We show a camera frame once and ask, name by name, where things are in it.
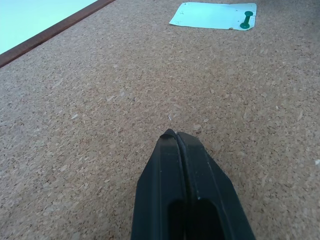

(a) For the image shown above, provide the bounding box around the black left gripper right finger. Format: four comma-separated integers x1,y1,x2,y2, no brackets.
176,131,256,240

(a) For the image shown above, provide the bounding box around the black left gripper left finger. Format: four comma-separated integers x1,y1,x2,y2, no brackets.
130,128,188,240

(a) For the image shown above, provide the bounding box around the light green paper note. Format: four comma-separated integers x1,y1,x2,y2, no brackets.
168,2,258,31

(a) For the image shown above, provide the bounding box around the cork board with wooden frame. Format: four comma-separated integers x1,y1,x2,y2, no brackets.
0,0,320,240

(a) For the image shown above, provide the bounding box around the green pushpin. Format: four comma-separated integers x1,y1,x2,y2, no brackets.
239,11,254,30

